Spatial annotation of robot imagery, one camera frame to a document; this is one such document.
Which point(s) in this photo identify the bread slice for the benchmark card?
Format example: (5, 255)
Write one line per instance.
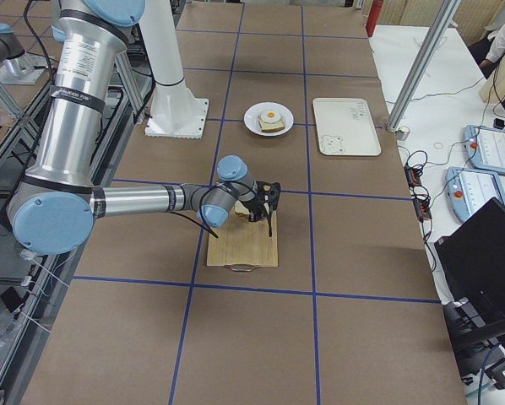
(240, 210)
(270, 125)

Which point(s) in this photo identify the black laptop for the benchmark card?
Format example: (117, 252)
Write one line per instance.
(473, 256)

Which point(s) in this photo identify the aluminium camera post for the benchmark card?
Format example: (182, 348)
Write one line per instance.
(432, 39)

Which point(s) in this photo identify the blue teach pendant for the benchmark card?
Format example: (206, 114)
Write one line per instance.
(485, 147)
(469, 189)

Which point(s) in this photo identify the wooden cutting board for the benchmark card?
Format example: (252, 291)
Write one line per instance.
(242, 245)

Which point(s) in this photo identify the fried egg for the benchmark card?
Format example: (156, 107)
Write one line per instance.
(270, 116)

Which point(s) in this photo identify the black orange usb hub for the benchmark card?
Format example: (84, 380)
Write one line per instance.
(420, 196)

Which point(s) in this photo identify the cream bear serving tray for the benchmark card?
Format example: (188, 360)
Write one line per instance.
(345, 127)

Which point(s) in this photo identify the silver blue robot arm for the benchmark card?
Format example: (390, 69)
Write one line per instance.
(14, 57)
(56, 204)

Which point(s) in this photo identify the small metal can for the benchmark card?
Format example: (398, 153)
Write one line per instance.
(402, 133)

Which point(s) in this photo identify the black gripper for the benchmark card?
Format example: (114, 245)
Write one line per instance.
(257, 206)

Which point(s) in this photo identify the white round plate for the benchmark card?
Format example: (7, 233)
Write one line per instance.
(252, 114)

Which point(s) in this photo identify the blue teach pendant far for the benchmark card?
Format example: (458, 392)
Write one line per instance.
(485, 147)

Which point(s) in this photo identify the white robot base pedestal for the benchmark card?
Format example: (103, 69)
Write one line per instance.
(174, 112)

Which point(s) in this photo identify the red fire extinguisher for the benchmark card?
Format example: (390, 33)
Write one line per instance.
(373, 16)

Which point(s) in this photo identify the blue teach pendant near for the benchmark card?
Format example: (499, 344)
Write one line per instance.
(469, 189)

